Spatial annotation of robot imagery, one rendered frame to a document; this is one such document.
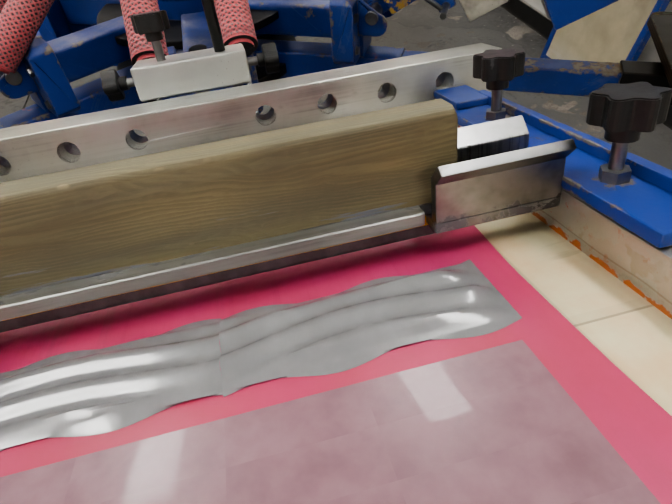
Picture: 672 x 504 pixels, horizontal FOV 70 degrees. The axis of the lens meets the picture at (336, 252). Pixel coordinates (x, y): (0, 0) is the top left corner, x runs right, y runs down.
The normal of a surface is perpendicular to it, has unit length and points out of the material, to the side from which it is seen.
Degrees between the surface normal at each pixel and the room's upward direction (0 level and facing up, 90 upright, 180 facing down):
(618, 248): 90
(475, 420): 15
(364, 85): 75
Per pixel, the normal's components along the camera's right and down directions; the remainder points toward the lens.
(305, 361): 0.06, -0.36
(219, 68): 0.22, 0.49
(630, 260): -0.97, 0.22
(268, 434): -0.12, -0.84
